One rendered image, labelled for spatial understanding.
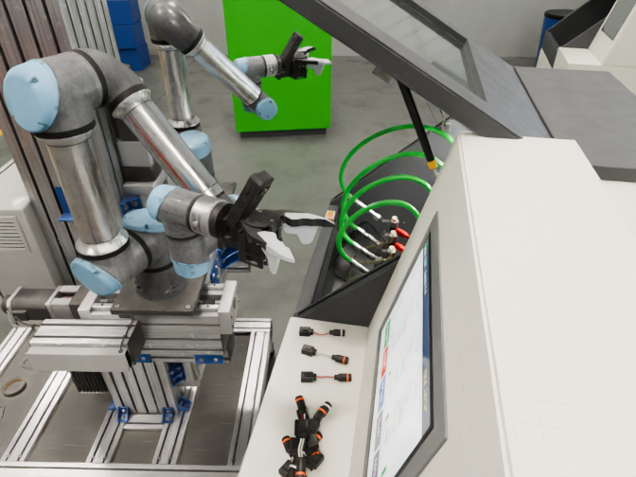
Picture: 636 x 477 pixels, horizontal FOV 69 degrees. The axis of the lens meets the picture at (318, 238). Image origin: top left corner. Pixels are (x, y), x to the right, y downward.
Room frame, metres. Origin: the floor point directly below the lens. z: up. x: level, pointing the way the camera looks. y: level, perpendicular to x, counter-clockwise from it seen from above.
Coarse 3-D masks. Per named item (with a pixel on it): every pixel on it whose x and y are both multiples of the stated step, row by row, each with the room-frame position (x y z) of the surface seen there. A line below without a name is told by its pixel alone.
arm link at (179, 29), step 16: (160, 16) 1.50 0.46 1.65; (176, 16) 1.50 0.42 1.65; (160, 32) 1.49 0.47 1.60; (176, 32) 1.48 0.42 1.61; (192, 32) 1.49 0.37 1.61; (192, 48) 1.48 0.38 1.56; (208, 48) 1.52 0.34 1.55; (208, 64) 1.51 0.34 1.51; (224, 64) 1.53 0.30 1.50; (224, 80) 1.54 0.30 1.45; (240, 80) 1.55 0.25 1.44; (240, 96) 1.56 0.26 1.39; (256, 96) 1.57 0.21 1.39; (256, 112) 1.57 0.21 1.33; (272, 112) 1.57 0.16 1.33
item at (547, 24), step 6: (546, 12) 6.81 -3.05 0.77; (552, 12) 6.80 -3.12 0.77; (558, 12) 6.80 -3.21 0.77; (564, 12) 6.80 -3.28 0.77; (570, 12) 6.80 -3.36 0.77; (546, 18) 6.76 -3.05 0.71; (552, 18) 6.66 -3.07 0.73; (558, 18) 6.57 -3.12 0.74; (546, 24) 6.74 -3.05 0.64; (552, 24) 6.64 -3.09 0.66; (540, 36) 6.84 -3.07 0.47; (540, 42) 6.79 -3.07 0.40; (540, 48) 6.76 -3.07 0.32
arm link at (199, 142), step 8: (184, 136) 1.51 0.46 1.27; (192, 136) 1.51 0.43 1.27; (200, 136) 1.51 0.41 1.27; (192, 144) 1.46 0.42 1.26; (200, 144) 1.47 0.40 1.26; (208, 144) 1.49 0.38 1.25; (200, 152) 1.46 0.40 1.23; (208, 152) 1.48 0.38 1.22; (200, 160) 1.45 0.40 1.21; (208, 160) 1.48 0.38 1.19; (208, 168) 1.47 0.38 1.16
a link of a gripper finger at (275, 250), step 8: (264, 232) 0.64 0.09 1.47; (272, 232) 0.64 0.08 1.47; (272, 240) 0.61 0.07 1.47; (272, 248) 0.59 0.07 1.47; (280, 248) 0.59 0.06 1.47; (288, 248) 0.59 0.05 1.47; (272, 256) 0.60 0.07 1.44; (280, 256) 0.58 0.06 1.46; (288, 256) 0.58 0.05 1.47; (272, 264) 0.60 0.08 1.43; (272, 272) 0.60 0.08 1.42
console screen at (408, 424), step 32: (416, 256) 0.73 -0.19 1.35; (416, 288) 0.63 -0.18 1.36; (384, 320) 0.75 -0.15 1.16; (416, 320) 0.54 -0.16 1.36; (384, 352) 0.63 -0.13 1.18; (416, 352) 0.47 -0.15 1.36; (384, 384) 0.54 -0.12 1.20; (416, 384) 0.41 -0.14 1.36; (384, 416) 0.46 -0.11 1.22; (416, 416) 0.36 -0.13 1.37; (384, 448) 0.40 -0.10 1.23; (416, 448) 0.32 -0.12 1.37
